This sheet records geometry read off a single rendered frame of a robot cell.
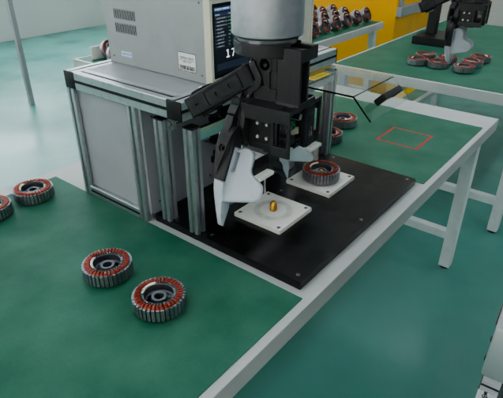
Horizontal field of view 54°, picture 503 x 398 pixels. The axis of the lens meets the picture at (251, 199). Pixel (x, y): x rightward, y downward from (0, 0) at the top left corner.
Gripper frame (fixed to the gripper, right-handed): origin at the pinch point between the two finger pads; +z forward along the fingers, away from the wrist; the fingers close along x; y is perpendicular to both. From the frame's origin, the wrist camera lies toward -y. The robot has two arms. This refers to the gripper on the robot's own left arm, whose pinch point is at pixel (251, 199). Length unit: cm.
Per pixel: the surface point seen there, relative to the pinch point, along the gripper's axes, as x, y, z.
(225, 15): 51, -42, -12
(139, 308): 4.7, -30.3, 37.0
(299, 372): 71, -26, 115
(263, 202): 55, -33, 37
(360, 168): 92, -20, 38
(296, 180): 71, -32, 37
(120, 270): 11, -43, 37
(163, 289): 13, -32, 38
